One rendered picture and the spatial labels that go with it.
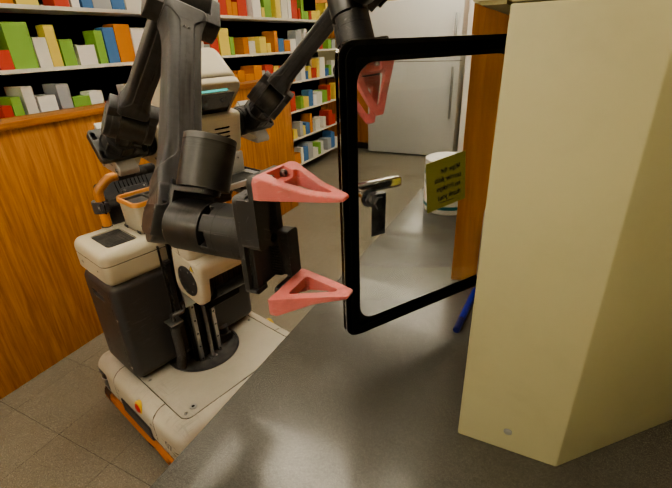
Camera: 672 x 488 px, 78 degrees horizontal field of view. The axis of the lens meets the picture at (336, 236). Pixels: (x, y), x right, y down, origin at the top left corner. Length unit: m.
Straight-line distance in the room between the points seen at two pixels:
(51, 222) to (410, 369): 1.96
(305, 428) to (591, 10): 0.52
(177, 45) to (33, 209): 1.70
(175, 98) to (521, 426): 0.58
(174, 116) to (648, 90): 0.50
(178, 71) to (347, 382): 0.50
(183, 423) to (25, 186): 1.27
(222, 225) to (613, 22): 0.36
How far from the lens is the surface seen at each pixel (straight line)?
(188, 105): 0.61
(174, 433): 1.57
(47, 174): 2.31
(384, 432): 0.58
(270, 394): 0.64
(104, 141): 1.16
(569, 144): 0.40
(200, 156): 0.46
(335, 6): 0.69
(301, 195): 0.36
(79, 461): 2.02
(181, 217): 0.46
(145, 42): 0.90
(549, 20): 0.39
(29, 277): 2.34
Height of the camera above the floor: 1.39
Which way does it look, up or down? 25 degrees down
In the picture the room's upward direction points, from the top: 2 degrees counter-clockwise
